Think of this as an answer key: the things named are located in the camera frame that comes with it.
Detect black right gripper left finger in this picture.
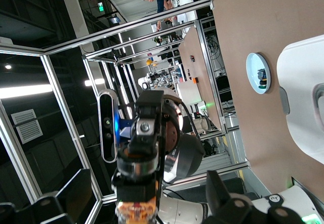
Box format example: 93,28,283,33
0,168,99,224

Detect light blue round plate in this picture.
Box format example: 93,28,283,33
246,52,271,95

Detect white wall vent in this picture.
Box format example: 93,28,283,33
11,108,37,125
16,119,44,145

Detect white lidded container grey latches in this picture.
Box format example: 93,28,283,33
276,34,324,165

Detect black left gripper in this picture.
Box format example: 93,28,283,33
128,89,183,224

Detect aluminium cage frame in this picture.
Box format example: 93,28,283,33
0,0,250,224

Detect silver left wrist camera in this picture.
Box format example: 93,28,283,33
97,89,119,164

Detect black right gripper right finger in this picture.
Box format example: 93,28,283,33
202,170,304,224

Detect long ceiling light strip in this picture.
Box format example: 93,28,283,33
0,83,54,99

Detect brown neighbouring table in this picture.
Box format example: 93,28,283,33
178,26,223,131

